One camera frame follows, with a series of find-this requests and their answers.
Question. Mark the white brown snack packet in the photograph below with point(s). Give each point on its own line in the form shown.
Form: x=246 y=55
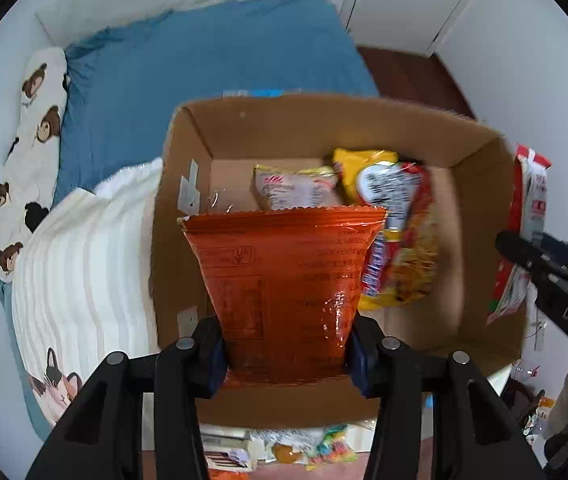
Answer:
x=226 y=460

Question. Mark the plain yellow snack packet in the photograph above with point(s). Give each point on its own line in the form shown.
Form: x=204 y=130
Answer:
x=348 y=175

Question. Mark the red white snack packet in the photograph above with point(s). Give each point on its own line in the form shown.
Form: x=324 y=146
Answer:
x=536 y=195

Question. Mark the yellow noodle picture packet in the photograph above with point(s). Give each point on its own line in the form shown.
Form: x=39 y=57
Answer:
x=411 y=265

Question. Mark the bear print pillow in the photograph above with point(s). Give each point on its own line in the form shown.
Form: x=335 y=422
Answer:
x=39 y=90

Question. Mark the colourful candy packet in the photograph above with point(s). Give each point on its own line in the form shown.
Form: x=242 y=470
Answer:
x=329 y=450

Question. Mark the cardboard box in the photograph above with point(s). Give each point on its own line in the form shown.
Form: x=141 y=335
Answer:
x=314 y=130

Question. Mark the blue bed sheet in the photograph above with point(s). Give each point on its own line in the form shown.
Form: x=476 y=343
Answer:
x=214 y=50

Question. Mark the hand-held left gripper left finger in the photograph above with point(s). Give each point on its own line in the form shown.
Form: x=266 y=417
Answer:
x=217 y=362

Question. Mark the red packet with white label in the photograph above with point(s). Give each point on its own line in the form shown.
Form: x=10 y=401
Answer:
x=381 y=185

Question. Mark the orange bottle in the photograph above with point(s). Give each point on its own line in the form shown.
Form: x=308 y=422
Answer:
x=545 y=408

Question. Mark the yellow pastry packet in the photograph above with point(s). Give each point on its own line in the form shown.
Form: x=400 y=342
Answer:
x=285 y=453

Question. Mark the orange snack packet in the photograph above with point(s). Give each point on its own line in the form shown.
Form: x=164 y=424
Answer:
x=284 y=285

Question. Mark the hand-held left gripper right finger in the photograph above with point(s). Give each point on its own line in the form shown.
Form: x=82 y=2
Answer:
x=359 y=365

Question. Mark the striped blanket with cat print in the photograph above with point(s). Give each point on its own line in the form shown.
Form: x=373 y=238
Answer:
x=79 y=260

